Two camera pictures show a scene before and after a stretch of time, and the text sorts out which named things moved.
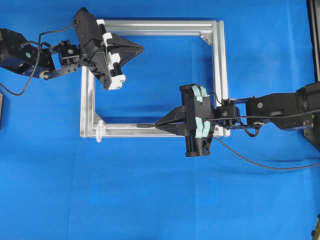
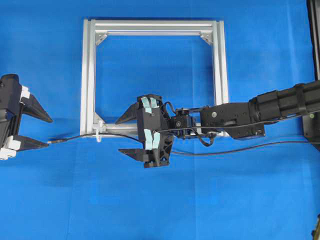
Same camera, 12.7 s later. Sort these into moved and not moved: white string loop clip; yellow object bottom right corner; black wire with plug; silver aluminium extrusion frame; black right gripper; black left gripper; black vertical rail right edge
Moved: black right gripper; black wire with plug; black left gripper
Not moved: white string loop clip; black vertical rail right edge; yellow object bottom right corner; silver aluminium extrusion frame
